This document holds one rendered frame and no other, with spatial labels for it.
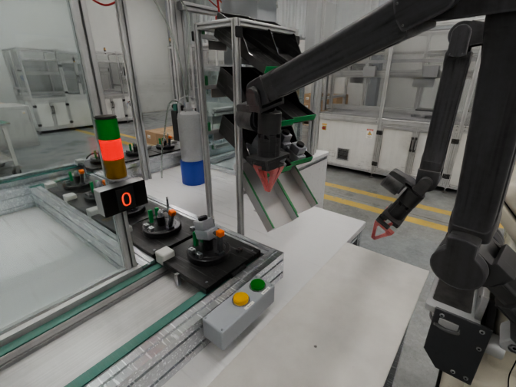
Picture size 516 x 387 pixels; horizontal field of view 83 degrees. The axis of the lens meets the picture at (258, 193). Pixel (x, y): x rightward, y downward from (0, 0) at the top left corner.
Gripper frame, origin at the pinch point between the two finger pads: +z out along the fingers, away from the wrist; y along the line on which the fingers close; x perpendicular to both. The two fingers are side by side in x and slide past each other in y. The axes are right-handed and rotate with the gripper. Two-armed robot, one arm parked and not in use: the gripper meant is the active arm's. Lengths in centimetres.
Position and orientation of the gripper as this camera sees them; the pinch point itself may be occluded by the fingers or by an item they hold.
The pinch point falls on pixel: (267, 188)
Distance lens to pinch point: 76.7
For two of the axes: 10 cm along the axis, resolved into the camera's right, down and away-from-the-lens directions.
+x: 7.8, 2.5, -5.8
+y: -6.3, 3.0, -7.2
